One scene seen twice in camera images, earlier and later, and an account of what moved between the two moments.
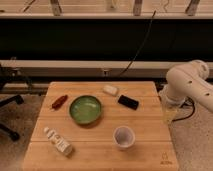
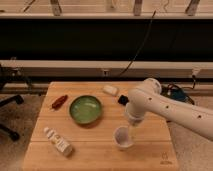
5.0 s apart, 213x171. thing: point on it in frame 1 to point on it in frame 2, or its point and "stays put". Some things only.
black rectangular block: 128,102 stays put
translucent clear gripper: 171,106 to 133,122
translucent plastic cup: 124,136 stays put
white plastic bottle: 55,139 stays put
